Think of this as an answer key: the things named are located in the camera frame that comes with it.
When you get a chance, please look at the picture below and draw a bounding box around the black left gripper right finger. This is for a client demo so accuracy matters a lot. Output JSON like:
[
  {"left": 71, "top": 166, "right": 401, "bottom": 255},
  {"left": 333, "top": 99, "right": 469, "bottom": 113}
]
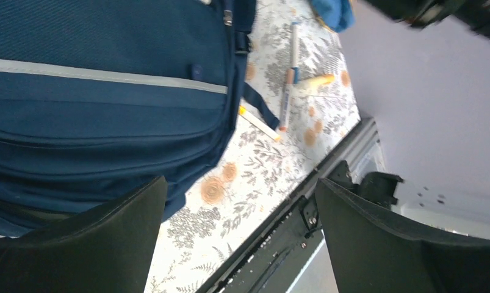
[{"left": 315, "top": 178, "right": 490, "bottom": 292}]

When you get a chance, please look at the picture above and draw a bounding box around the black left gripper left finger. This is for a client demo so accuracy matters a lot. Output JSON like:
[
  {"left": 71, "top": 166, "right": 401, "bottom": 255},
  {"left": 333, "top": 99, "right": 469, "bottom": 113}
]
[{"left": 0, "top": 178, "right": 168, "bottom": 292}]

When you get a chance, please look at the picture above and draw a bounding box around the navy blue backpack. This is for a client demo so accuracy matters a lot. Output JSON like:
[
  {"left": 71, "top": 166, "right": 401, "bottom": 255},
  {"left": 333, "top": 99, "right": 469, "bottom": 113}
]
[{"left": 0, "top": 1, "right": 279, "bottom": 237}]

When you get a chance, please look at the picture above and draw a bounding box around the orange capped white marker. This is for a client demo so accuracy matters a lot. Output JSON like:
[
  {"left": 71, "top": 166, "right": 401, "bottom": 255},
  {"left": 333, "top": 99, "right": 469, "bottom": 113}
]
[{"left": 279, "top": 68, "right": 295, "bottom": 132}]

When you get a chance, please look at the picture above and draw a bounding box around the yellow capped white marker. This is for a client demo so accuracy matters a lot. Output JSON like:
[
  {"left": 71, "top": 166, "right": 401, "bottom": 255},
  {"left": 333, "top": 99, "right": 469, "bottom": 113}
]
[{"left": 239, "top": 106, "right": 281, "bottom": 142}]

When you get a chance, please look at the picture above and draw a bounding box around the yellow highlighter pen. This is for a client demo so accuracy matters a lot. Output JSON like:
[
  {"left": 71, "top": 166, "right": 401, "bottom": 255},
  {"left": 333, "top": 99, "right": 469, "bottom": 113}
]
[{"left": 298, "top": 74, "right": 335, "bottom": 89}]

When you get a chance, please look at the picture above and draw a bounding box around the floral table mat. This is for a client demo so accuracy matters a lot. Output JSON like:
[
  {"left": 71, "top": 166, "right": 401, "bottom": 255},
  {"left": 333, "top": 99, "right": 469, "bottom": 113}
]
[{"left": 145, "top": 1, "right": 360, "bottom": 292}]

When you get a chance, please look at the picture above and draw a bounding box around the blue pikachu cloth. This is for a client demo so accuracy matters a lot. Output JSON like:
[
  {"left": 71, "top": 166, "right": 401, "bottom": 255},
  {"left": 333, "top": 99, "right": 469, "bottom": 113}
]
[{"left": 309, "top": 0, "right": 355, "bottom": 33}]

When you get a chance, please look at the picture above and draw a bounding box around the blue capped white marker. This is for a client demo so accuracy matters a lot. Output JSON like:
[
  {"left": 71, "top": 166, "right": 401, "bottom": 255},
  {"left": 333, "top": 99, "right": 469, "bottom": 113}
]
[{"left": 291, "top": 22, "right": 300, "bottom": 84}]

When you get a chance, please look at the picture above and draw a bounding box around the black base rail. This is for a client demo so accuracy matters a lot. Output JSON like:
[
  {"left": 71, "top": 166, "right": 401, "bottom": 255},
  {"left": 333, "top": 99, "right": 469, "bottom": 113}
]
[{"left": 200, "top": 118, "right": 402, "bottom": 292}]

